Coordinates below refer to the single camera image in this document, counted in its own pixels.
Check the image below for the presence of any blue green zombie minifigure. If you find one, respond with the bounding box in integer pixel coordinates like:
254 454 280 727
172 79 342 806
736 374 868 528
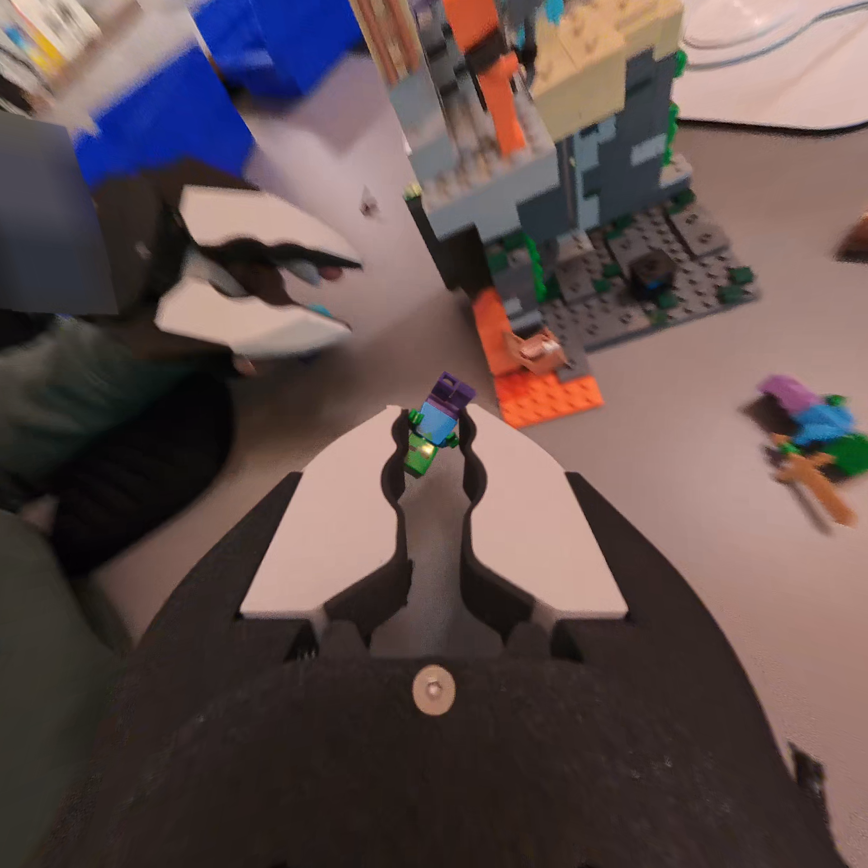
406 372 477 479
756 375 868 479

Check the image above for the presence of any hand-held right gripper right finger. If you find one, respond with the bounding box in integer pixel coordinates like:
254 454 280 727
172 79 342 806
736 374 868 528
461 405 629 633

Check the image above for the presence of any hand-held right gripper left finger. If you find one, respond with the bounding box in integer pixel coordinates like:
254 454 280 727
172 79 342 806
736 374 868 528
241 406 412 633

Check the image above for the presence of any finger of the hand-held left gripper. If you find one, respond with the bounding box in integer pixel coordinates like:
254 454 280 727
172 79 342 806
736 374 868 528
178 186 365 269
155 278 354 360

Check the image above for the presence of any orange toy minifigure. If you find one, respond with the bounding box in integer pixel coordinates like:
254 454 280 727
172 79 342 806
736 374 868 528
444 0 567 160

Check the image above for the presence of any small brown brick crate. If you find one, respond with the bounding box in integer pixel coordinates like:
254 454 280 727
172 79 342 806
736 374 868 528
837 212 868 262

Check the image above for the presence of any toy brick building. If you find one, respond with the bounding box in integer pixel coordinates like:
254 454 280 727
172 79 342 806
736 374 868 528
349 0 760 431

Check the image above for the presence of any tan toy sword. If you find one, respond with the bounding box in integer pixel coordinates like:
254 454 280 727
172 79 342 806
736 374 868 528
769 434 859 528

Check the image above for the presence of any person's green hoodie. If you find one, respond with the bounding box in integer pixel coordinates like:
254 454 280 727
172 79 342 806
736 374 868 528
0 509 133 868

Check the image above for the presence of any grey desk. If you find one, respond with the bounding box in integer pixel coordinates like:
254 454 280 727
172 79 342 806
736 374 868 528
0 0 868 868

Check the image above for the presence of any white lamp base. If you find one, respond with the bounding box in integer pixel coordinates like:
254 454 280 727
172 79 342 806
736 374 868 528
671 0 868 131

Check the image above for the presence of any person's left hand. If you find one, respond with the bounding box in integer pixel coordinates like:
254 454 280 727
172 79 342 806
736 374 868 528
125 324 263 381

